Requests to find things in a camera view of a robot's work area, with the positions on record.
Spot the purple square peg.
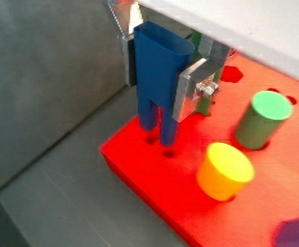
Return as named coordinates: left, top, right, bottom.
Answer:
left=274, top=218, right=299, bottom=247

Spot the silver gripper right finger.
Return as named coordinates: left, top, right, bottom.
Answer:
left=173, top=34, right=232, bottom=123

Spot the blue two-legged peg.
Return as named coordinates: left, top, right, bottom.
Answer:
left=134, top=21, right=196, bottom=147

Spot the yellow cylinder peg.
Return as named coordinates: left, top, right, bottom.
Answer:
left=197, top=142, right=256, bottom=202

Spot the green cylinder peg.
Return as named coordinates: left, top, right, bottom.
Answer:
left=236, top=91, right=293, bottom=150

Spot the red peg board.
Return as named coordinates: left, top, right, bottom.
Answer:
left=101, top=56, right=299, bottom=247

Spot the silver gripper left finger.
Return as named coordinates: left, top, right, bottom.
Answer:
left=106, top=0, right=143, bottom=87

